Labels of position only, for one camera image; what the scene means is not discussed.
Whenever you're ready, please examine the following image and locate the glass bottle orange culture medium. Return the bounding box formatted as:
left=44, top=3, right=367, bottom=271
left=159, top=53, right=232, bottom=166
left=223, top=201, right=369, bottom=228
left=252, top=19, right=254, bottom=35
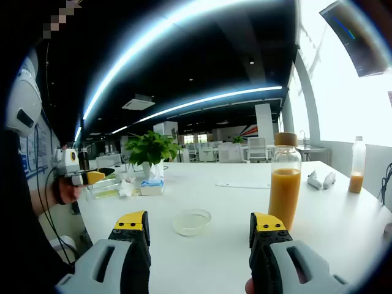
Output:
left=268, top=143, right=303, bottom=232

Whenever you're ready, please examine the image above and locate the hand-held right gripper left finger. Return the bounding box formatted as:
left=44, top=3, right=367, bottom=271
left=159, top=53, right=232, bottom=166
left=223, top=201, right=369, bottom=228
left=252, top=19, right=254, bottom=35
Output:
left=55, top=210, right=152, bottom=294

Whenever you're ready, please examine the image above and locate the green potted plant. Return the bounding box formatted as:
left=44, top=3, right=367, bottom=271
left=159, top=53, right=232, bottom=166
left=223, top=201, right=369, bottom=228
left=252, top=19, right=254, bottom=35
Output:
left=124, top=130, right=182, bottom=181

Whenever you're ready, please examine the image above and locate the steel sink with faucet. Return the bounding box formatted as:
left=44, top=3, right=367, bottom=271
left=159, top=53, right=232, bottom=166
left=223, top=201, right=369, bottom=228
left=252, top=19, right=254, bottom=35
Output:
left=295, top=130, right=332, bottom=162

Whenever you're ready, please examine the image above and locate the clear Petri dish lid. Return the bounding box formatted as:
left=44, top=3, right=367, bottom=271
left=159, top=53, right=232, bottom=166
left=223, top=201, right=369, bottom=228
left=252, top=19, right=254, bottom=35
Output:
left=173, top=208, right=212, bottom=230

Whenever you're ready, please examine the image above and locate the large black wall monitor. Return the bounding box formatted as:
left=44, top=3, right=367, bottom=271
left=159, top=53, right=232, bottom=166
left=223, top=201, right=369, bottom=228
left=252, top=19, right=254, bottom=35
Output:
left=318, top=0, right=392, bottom=78

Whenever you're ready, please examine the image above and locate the blue white tissue box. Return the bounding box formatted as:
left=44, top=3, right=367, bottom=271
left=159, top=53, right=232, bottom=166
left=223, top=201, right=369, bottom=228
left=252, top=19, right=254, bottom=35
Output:
left=139, top=178, right=165, bottom=197

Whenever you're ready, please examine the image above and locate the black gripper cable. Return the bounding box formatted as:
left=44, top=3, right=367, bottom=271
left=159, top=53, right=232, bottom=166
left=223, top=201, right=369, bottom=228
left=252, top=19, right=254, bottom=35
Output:
left=32, top=122, right=79, bottom=266

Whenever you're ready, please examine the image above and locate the white table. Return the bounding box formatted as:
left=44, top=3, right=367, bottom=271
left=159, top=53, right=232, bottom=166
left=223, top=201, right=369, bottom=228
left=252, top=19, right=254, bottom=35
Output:
left=72, top=160, right=392, bottom=294

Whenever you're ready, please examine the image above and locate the black cables bundle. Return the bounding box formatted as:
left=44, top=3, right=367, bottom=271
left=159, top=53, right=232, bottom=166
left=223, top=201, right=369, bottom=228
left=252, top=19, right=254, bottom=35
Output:
left=377, top=162, right=392, bottom=206

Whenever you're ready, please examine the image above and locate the white handheld device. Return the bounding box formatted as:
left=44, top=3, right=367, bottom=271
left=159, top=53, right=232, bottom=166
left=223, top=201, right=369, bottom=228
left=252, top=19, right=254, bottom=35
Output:
left=322, top=171, right=337, bottom=189
left=307, top=170, right=323, bottom=189

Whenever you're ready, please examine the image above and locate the white office chair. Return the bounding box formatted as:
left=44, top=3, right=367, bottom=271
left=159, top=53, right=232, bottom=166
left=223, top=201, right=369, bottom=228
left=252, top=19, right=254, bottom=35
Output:
left=217, top=143, right=249, bottom=164
left=247, top=137, right=268, bottom=164

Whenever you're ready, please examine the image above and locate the ceiling air conditioner unit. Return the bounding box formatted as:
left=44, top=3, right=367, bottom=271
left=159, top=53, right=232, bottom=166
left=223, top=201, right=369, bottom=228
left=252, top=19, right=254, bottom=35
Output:
left=121, top=94, right=156, bottom=111

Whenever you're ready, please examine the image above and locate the wooden bottle cap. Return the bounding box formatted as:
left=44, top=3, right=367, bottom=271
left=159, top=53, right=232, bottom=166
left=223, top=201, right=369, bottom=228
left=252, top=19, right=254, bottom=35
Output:
left=274, top=132, right=298, bottom=147

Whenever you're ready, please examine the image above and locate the person's left hand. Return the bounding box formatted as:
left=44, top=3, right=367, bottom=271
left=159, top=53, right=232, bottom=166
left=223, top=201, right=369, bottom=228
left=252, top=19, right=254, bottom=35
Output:
left=52, top=176, right=83, bottom=206

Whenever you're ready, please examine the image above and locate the white chest-worn device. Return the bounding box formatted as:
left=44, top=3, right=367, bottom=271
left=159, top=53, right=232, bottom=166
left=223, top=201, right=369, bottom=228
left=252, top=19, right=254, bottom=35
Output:
left=5, top=48, right=43, bottom=138

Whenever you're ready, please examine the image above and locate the person's dark clothing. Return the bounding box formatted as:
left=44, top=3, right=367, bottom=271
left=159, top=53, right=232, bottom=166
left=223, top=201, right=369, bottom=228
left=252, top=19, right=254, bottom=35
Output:
left=0, top=128, right=76, bottom=294

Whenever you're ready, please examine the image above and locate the clear glass Petri dish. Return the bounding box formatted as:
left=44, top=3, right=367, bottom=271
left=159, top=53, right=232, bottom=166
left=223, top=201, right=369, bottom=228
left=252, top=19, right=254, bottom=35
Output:
left=173, top=214, right=212, bottom=237

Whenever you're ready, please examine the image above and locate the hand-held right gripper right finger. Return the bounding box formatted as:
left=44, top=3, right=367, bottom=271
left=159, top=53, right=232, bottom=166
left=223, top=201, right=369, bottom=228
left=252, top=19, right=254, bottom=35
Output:
left=248, top=212, right=350, bottom=294

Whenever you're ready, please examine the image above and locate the small plastic bottle orange liquid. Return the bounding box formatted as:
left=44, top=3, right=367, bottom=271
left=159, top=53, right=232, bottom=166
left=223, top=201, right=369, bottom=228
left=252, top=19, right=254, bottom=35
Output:
left=348, top=135, right=367, bottom=194

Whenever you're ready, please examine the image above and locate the crumpled white tissue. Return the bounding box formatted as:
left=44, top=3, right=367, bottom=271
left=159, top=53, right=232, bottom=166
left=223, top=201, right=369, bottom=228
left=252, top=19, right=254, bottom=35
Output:
left=118, top=178, right=136, bottom=197

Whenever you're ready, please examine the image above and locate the long ceiling light strip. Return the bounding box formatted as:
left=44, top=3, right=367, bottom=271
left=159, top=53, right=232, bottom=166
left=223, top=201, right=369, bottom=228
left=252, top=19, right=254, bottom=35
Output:
left=111, top=85, right=283, bottom=135
left=81, top=0, right=295, bottom=122

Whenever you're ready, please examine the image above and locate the clear container yellowish liquid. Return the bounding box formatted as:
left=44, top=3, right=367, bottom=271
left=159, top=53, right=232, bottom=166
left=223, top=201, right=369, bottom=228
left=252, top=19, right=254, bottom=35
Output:
left=86, top=176, right=122, bottom=200

